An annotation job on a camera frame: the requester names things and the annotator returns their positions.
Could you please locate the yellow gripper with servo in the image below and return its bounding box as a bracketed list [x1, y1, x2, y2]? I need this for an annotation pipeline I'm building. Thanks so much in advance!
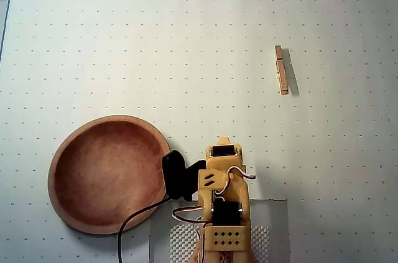
[205, 136, 249, 180]

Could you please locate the wooden clothespin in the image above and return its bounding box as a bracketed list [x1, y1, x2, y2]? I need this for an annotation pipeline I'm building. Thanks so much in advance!
[274, 45, 290, 96]

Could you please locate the tan robot base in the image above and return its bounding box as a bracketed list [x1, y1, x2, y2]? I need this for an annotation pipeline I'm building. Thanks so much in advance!
[191, 238, 257, 263]

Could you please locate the round wooden bowl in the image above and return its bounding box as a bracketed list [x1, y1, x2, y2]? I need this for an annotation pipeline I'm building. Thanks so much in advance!
[47, 114, 172, 235]

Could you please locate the white dotted mat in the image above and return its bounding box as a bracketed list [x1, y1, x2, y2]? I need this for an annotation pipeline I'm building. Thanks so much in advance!
[0, 0, 398, 263]

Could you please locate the white mesh anti-slip pad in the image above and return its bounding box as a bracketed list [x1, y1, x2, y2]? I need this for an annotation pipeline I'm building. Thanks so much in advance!
[169, 224, 271, 263]

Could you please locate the white red gripper servo wire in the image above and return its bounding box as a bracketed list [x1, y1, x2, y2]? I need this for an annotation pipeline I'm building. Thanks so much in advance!
[223, 165, 257, 197]

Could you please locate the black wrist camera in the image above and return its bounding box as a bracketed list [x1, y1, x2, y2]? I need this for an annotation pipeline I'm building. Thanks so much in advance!
[162, 149, 208, 202]

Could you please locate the servo wire at arm base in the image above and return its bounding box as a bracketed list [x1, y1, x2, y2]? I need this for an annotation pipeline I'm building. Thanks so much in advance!
[172, 205, 215, 263]

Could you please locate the gray base plate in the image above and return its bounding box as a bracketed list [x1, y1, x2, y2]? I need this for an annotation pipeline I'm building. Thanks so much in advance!
[149, 199, 292, 263]

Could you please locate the black camera cable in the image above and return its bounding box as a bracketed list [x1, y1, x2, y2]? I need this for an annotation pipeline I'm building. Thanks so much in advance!
[117, 196, 171, 263]

